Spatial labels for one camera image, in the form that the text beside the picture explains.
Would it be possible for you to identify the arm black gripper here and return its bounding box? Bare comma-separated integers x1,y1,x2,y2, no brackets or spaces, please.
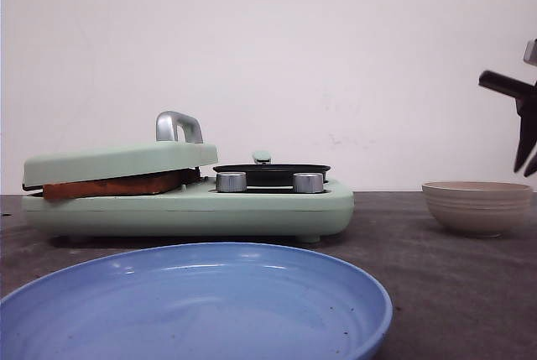
478,70,537,176

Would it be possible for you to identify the beige ribbed bowl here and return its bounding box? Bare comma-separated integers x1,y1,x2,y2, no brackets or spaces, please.
422,181,534,237

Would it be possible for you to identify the mint green sandwich maker lid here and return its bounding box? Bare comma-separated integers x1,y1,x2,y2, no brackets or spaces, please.
22,111,218,191

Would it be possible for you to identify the white bread slice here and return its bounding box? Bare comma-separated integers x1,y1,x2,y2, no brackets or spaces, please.
43,168,201,201

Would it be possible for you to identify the mint green breakfast maker base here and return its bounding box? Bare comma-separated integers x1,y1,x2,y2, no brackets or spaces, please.
22,178,354,242

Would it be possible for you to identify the right silver control knob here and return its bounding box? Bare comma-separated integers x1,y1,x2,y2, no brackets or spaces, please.
293,172,324,194

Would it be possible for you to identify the silver control knob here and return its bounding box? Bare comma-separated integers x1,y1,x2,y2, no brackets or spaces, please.
216,171,248,193
293,172,324,194

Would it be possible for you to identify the black round frying pan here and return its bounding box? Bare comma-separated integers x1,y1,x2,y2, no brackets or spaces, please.
213,150,331,187

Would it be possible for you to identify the left silver control knob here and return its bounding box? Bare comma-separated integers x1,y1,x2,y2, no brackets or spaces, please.
216,171,248,193

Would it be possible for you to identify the blue round plate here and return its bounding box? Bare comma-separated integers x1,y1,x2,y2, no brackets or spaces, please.
1,243,393,359

